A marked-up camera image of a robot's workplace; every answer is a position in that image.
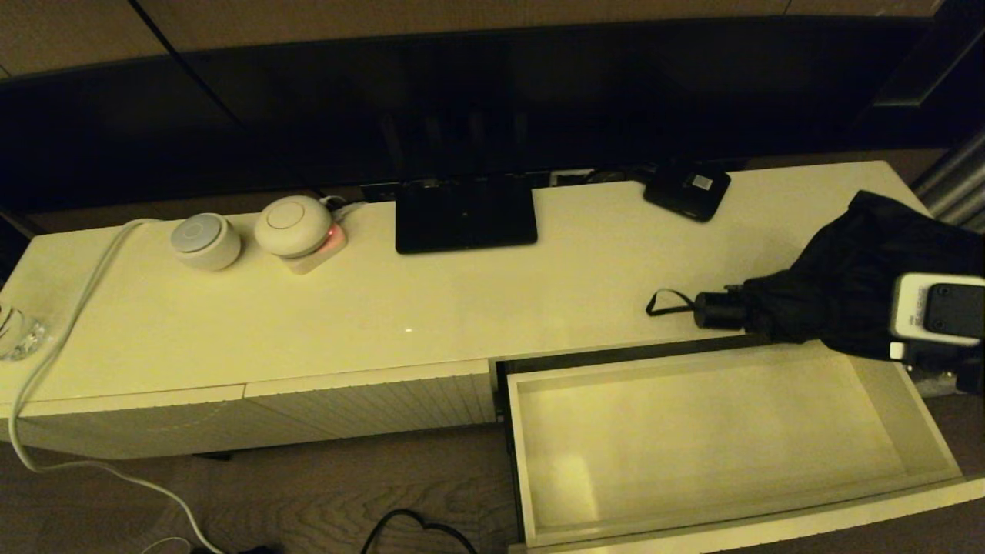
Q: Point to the black set-top box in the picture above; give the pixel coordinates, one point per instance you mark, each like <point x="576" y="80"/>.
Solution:
<point x="686" y="192"/>

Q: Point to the black umbrella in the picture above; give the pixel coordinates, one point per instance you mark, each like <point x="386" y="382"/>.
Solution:
<point x="846" y="285"/>

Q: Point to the white ribbed drawer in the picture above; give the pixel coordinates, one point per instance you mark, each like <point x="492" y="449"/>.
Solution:
<point x="692" y="438"/>

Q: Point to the white dome device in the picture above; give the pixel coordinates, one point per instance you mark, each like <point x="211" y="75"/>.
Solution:
<point x="292" y="226"/>

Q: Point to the black television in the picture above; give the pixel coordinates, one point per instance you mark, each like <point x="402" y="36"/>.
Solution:
<point x="462" y="100"/>

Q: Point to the white ribbed cabinet door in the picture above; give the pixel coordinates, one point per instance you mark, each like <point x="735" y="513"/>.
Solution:
<point x="138" y="427"/>
<point x="369" y="404"/>

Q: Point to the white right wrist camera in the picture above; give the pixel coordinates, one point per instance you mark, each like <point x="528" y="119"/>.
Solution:
<point x="912" y="308"/>

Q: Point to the white TV cabinet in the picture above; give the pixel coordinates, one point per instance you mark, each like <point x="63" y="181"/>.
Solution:
<point x="462" y="308"/>

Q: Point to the black television base plate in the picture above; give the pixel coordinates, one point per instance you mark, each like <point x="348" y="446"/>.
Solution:
<point x="465" y="219"/>

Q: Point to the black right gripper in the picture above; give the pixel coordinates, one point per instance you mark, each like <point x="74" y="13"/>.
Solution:
<point x="946" y="362"/>

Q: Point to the grey pleated curtain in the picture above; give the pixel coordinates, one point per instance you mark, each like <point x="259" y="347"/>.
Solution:
<point x="954" y="185"/>

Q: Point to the white power strip red light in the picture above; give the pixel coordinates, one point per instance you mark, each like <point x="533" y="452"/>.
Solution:
<point x="315" y="264"/>

